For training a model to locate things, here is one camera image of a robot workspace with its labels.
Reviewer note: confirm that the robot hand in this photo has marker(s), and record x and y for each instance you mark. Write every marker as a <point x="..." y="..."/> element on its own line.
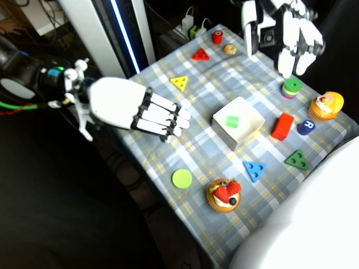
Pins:
<point x="291" y="30"/>
<point x="115" y="101"/>

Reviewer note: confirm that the green cube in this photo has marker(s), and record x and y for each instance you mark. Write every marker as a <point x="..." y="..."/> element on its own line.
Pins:
<point x="232" y="122"/>

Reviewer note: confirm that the blue cylinder with letter R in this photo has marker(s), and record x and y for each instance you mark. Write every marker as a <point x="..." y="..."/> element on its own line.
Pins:
<point x="306" y="127"/>

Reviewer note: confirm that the white paper box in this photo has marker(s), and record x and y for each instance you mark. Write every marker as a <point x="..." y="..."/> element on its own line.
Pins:
<point x="246" y="131"/>

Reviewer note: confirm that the stack of coloured rings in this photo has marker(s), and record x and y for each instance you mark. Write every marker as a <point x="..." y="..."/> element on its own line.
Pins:
<point x="291" y="89"/>

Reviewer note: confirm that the swirl butter cookie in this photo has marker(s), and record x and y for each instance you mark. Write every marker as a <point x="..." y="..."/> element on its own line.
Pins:
<point x="230" y="49"/>

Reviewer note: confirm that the yellow triangle with holes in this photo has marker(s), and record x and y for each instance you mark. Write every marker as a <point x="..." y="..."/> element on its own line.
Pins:
<point x="180" y="83"/>

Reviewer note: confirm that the white column with blue light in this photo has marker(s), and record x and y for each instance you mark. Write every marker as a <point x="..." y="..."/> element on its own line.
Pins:
<point x="92" y="30"/>

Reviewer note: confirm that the orange cupcake with yellow cream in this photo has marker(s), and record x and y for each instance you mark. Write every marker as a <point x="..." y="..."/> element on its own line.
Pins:
<point x="325" y="107"/>

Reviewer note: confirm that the grey power strip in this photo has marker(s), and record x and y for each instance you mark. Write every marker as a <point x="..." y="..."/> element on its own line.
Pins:
<point x="172" y="35"/>

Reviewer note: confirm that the red triangle with holes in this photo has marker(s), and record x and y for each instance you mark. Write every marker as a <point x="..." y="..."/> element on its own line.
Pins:
<point x="200" y="55"/>

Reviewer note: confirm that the red rectangular block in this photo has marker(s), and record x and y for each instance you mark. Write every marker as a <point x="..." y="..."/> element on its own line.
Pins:
<point x="282" y="126"/>

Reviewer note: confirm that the green plug adapter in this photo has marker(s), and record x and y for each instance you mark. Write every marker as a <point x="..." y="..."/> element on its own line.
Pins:
<point x="195" y="31"/>

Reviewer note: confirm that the blue plaid tablecloth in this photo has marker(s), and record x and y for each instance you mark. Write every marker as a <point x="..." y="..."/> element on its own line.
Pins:
<point x="196" y="157"/>

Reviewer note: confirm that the green round disc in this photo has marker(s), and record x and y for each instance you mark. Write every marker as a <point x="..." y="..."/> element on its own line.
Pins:
<point x="181" y="178"/>

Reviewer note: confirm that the white power adapter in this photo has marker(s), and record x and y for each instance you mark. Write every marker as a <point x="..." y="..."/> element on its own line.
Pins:
<point x="187" y="22"/>

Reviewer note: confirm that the green triangle with holes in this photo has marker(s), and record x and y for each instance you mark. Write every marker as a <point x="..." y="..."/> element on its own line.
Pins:
<point x="298" y="161"/>

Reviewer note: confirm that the strawberry toy cupcake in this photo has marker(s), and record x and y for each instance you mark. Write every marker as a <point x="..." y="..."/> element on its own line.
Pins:
<point x="224" y="196"/>

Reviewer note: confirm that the blue triangle with holes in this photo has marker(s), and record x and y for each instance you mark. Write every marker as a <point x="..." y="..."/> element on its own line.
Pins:
<point x="253" y="171"/>

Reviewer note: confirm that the large white rounded shell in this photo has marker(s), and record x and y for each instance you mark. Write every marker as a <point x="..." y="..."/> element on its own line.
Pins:
<point x="308" y="218"/>

